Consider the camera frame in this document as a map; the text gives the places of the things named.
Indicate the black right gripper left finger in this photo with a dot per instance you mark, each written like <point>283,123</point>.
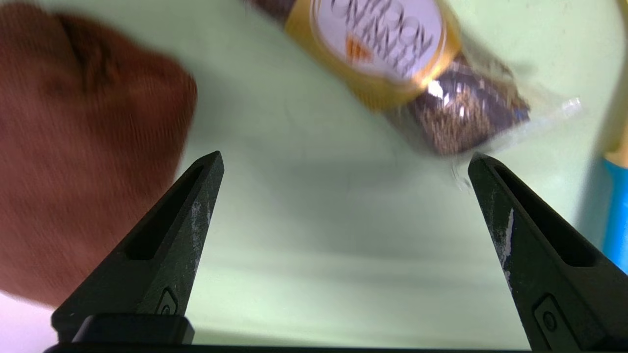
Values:
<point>157,255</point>

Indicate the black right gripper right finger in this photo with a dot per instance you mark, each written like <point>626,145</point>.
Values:
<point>554,274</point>

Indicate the brown towel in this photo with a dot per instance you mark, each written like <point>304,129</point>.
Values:
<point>83,162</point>

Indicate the chocolate snack pack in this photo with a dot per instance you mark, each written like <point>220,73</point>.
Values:
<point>382,44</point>

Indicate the light green plastic tray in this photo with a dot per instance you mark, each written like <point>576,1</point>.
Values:
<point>333,235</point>

